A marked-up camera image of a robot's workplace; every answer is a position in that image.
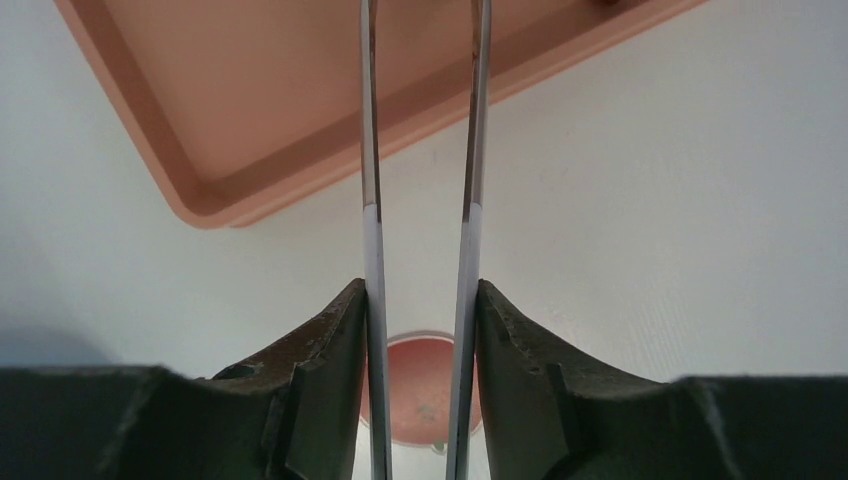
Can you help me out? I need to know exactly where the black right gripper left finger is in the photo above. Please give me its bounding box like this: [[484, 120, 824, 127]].
[[1, 279, 367, 479]]

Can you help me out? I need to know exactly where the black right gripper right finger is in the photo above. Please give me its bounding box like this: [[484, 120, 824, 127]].
[[475, 280, 847, 479]]

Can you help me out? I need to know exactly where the red round coaster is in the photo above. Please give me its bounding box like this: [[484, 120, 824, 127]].
[[388, 331, 454, 455]]

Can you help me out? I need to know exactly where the pink rectangular tray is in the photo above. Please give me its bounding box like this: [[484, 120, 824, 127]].
[[54, 0, 710, 231]]

